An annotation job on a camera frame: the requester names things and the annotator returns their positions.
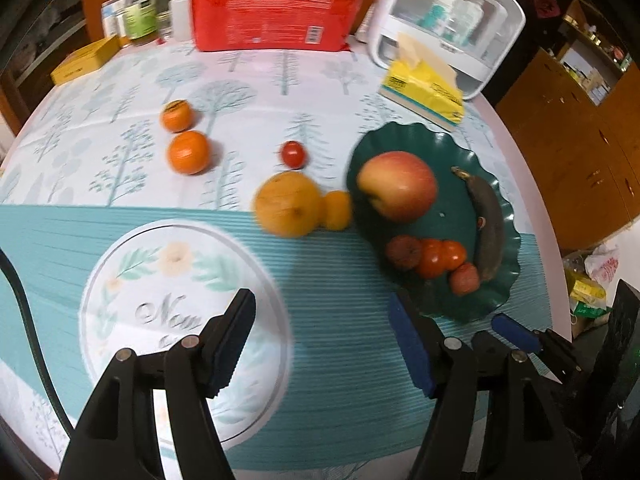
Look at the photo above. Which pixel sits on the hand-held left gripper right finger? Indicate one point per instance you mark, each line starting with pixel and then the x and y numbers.
pixel 410 340

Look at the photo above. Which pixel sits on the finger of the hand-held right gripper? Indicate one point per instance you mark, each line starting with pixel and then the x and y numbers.
pixel 515 332

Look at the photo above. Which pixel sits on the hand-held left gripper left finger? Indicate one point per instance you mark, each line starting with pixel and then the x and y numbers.
pixel 227 355

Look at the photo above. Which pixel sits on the dark green scalloped plate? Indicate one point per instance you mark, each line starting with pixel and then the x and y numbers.
pixel 450 305

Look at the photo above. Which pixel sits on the small red fruit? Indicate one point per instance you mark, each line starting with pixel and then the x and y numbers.
pixel 465 279

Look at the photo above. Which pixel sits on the dark red wrinkled fruit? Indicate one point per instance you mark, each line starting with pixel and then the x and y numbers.
pixel 403 252

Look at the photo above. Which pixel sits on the overripe dark banana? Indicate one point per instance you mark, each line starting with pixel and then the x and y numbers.
pixel 489 225

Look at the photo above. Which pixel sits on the red apple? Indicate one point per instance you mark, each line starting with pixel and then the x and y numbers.
pixel 397 186

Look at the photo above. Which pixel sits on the tree print tablecloth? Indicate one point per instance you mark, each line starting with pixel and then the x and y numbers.
pixel 325 285

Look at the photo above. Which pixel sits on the white plastic bag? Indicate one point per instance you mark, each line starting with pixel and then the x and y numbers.
pixel 602 262

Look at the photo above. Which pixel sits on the small orange kumquat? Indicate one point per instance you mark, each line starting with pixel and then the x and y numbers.
pixel 336 209

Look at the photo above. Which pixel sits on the large yellow orange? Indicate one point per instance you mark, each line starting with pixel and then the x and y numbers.
pixel 287 204

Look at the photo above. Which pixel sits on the wooden cabinet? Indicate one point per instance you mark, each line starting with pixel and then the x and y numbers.
pixel 575 135

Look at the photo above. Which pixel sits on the orange mandarin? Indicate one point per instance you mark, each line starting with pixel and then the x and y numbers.
pixel 188 152

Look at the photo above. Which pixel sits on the small red tomato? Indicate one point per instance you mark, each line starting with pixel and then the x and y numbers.
pixel 292 154

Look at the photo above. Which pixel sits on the orange persimmon with stem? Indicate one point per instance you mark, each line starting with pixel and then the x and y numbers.
pixel 176 116

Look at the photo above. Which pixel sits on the yellow tissue pack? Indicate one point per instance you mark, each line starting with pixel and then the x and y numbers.
pixel 425 92

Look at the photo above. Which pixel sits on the wooden shelf with bottles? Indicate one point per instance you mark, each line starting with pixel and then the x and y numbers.
pixel 600 45

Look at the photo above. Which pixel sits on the white plastic storage case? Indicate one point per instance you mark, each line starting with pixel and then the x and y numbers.
pixel 390 25

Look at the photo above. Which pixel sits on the clear baby bottle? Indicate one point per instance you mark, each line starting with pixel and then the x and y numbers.
pixel 467 17

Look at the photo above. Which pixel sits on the yellow flat box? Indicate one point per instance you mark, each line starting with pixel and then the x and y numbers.
pixel 85 62

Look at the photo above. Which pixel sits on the red paper decoration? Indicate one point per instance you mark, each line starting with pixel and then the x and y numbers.
pixel 545 5

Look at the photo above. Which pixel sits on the small glass jar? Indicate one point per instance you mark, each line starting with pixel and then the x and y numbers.
pixel 165 27

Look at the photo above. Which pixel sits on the white teal bottle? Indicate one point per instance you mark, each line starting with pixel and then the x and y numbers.
pixel 440 7

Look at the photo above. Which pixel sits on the white squeeze bottle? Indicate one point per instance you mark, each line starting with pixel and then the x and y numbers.
pixel 181 17

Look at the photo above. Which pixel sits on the red paper cup package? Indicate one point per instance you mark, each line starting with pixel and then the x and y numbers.
pixel 272 12

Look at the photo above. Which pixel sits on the green label glass bottle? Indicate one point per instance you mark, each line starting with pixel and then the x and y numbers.
pixel 139 15

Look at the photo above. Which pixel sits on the small white blue box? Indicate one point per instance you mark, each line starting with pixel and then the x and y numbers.
pixel 111 17

